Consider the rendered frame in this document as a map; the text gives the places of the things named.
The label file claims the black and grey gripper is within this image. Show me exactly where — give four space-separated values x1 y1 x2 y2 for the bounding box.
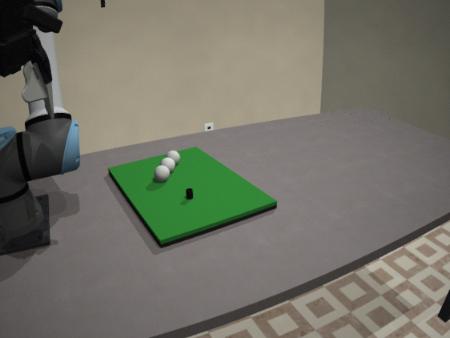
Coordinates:
0 0 54 119

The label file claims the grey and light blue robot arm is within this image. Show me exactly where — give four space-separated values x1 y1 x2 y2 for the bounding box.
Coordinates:
0 0 80 239

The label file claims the green mat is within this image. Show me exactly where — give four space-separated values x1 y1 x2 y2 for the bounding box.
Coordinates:
108 147 277 248

